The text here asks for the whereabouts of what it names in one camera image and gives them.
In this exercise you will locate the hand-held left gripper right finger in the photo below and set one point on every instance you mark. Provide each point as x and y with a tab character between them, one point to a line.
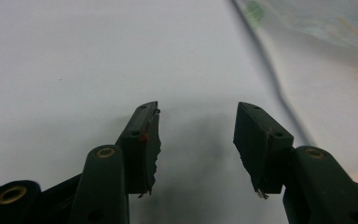
261	146

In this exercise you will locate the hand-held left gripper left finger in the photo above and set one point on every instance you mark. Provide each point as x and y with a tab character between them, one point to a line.
136	149

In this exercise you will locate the pale patterned cloth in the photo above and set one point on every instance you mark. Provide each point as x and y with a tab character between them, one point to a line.
323	28

